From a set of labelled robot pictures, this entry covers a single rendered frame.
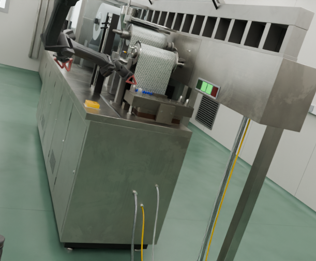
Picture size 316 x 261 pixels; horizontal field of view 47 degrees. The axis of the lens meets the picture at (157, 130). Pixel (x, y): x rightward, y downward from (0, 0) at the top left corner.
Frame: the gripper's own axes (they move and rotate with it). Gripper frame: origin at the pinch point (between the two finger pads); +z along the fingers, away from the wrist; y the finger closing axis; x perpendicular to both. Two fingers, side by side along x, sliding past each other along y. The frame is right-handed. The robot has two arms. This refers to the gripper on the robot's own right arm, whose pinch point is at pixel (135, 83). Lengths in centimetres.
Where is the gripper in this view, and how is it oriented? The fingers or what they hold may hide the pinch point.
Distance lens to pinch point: 223.9
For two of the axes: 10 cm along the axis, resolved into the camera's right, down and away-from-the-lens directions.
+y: 3.5, 3.5, -8.7
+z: 6.5, 5.8, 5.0
